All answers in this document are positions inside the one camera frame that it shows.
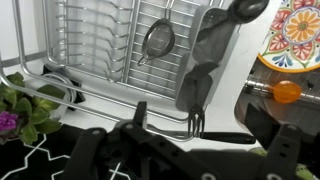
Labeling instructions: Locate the potted purple flower plant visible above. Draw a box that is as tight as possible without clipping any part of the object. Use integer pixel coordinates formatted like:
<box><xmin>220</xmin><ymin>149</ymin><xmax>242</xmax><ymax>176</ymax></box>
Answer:
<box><xmin>0</xmin><ymin>72</ymin><xmax>72</xmax><ymax>145</ymax></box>

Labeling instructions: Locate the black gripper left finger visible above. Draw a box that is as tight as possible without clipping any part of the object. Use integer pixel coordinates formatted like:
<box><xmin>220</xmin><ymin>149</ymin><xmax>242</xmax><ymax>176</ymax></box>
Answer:
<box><xmin>133</xmin><ymin>101</ymin><xmax>147</xmax><ymax>128</ymax></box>

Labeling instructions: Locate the grey cutlery holder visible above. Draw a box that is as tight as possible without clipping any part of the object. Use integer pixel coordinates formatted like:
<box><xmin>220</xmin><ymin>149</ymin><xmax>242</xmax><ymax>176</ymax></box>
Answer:
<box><xmin>175</xmin><ymin>5</ymin><xmax>238</xmax><ymax>112</ymax></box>

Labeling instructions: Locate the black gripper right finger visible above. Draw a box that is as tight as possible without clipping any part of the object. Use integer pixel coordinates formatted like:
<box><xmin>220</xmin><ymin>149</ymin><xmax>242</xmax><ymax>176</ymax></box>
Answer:
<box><xmin>245</xmin><ymin>104</ymin><xmax>281</xmax><ymax>149</ymax></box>

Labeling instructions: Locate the metal dish drying rack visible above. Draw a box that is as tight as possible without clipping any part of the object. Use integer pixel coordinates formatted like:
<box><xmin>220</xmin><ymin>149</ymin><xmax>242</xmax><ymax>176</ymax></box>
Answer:
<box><xmin>1</xmin><ymin>0</ymin><xmax>230</xmax><ymax>124</ymax></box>

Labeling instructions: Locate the black fork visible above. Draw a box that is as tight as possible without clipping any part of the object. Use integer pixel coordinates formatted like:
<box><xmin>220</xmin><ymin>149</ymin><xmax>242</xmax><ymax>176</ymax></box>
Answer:
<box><xmin>183</xmin><ymin>72</ymin><xmax>214</xmax><ymax>139</ymax></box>

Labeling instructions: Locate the orange plastic spoon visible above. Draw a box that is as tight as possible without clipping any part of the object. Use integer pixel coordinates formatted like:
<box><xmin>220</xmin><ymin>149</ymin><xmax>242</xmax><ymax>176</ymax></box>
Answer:
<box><xmin>245</xmin><ymin>80</ymin><xmax>320</xmax><ymax>104</ymax></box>

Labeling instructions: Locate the small mesh strainer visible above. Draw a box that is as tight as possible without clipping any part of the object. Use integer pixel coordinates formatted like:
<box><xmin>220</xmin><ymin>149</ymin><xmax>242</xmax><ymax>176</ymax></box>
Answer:
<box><xmin>138</xmin><ymin>8</ymin><xmax>175</xmax><ymax>66</ymax></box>

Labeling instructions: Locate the black ladle spoon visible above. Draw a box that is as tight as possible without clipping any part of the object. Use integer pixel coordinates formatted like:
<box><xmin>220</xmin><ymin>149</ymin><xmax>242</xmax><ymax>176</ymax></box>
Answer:
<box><xmin>197</xmin><ymin>0</ymin><xmax>269</xmax><ymax>42</ymax></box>

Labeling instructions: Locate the colourful floral plate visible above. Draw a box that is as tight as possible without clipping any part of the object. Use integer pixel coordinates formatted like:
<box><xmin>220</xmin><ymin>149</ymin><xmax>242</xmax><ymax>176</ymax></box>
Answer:
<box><xmin>258</xmin><ymin>0</ymin><xmax>320</xmax><ymax>73</ymax></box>

